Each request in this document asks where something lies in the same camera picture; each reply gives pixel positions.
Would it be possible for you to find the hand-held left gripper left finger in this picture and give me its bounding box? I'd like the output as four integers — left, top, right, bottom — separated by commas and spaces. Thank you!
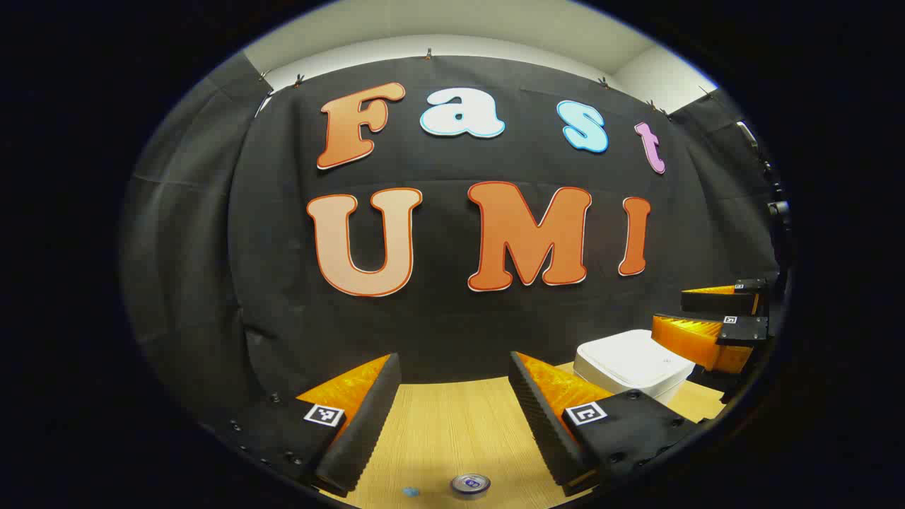
202, 352, 402, 499

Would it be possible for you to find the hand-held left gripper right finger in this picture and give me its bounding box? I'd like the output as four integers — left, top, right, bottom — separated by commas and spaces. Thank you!
508, 350, 708, 497

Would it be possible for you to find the silver blue pop can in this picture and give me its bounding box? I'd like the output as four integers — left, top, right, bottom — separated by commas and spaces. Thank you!
450, 473, 492, 501

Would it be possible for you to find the white garbage bin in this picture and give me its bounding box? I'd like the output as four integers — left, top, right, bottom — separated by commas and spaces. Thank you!
573, 329, 697, 405

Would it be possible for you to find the wooden desktop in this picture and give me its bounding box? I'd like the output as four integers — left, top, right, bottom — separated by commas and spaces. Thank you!
318, 361, 729, 509

